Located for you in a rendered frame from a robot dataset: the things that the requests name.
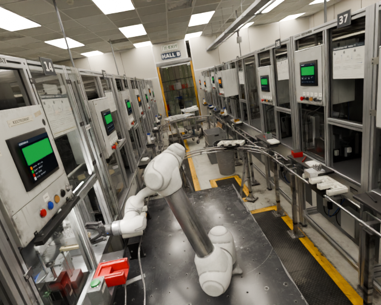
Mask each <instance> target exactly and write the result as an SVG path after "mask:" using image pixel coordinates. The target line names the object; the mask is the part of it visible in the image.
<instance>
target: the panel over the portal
mask: <svg viewBox="0 0 381 305"><path fill-rule="evenodd" d="M175 43H177V47H178V49H175V50H168V51H162V48H161V46H162V45H168V44H175ZM152 47H153V53H154V58H155V62H156V64H159V63H163V62H169V61H175V60H179V59H185V58H188V55H187V48H186V44H185V40H184V39H179V40H175V41H168V42H162V43H158V44H153V45H152ZM177 50H180V51H181V57H178V58H174V59H168V60H164V61H162V59H161V53H167V52H171V51H177Z"/></svg>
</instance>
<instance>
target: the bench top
mask: <svg viewBox="0 0 381 305"><path fill-rule="evenodd" d="M211 194H212V195H211ZM186 195H187V197H188V199H189V201H190V203H192V207H193V208H194V210H195V212H196V214H197V216H198V217H199V220H200V222H201V223H202V225H203V227H204V229H205V231H206V232H207V234H208V233H209V231H210V230H211V229H212V228H214V227H215V226H224V227H225V228H227V229H228V230H229V231H230V232H231V234H232V236H233V238H234V244H235V248H236V258H237V261H238V263H239V266H240V268H241V269H242V272H243V274H242V275H234V276H231V281H230V285H229V287H228V288H227V290H226V291H225V292H224V293H223V294H221V295H219V296H217V297H213V296H210V295H208V294H206V293H205V292H204V291H203V289H202V287H201V285H200V282H199V276H198V272H197V268H196V264H195V262H194V258H195V255H196V253H195V251H194V250H193V248H192V246H191V244H190V242H189V241H188V239H187V237H186V235H185V234H184V232H183V230H182V228H181V226H180V225H179V223H178V221H177V220H176V217H175V216H174V214H173V212H172V210H171V209H170V207H169V205H168V203H167V201H166V200H165V198H164V197H163V198H157V199H154V200H149V203H148V206H149V208H148V211H149V215H150V217H151V219H149V220H147V226H146V228H145V235H143V236H142V248H143V251H144V253H145V254H146V257H143V258H140V259H141V266H142V271H143V274H145V278H144V280H145V287H146V294H147V304H146V305H274V304H275V305H308V303H307V301H306V300H305V299H304V297H303V295H302V294H301V292H300V290H299V289H298V287H297V286H296V284H295V282H294V281H293V279H292V278H291V276H290V274H289V273H288V271H287V270H286V268H285V266H284V265H283V263H282V262H281V260H280V258H279V257H278V255H277V254H276V252H275V250H274V249H273V247H272V245H271V244H270V242H269V241H268V239H267V238H266V236H265V234H264V233H263V232H262V230H261V228H260V226H259V225H258V223H257V221H255V218H254V217H253V215H252V213H251V212H250V210H249V209H248V207H247V206H246V204H245V202H244V201H243V199H242V197H241V196H240V194H239V193H238V191H237V189H236V188H235V186H234V185H233V184H229V185H223V186H218V187H214V188H209V189H203V190H199V191H194V192H188V193H186ZM125 252H126V255H125V258H128V262H129V264H130V268H129V271H128V276H127V280H130V279H132V278H134V277H137V276H140V275H141V272H140V268H139V262H138V258H137V259H134V260H130V256H131V255H130V251H129V249H128V247H127V248H126V251H125ZM284 283H287V284H288V285H287V286H286V285H284ZM113 305H124V287H122V284H121V285H118V287H117V289H116V294H115V297H114V301H113ZM127 305H144V290H143V284H142V280H139V281H136V282H134V283H131V284H129V285H127Z"/></svg>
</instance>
